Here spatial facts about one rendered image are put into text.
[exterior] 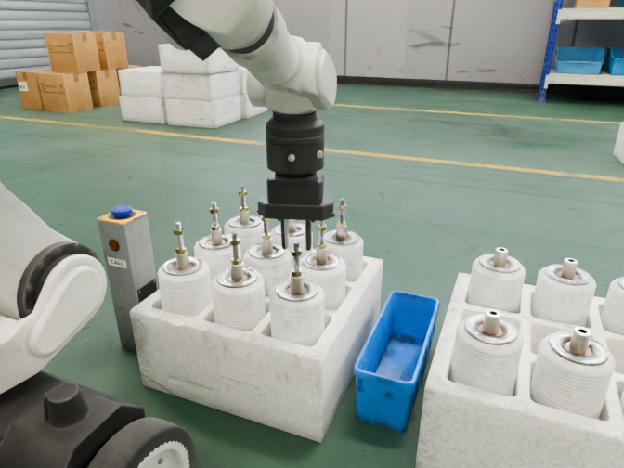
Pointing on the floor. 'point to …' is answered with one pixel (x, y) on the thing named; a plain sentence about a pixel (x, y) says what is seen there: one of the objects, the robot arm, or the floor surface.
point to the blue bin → (395, 360)
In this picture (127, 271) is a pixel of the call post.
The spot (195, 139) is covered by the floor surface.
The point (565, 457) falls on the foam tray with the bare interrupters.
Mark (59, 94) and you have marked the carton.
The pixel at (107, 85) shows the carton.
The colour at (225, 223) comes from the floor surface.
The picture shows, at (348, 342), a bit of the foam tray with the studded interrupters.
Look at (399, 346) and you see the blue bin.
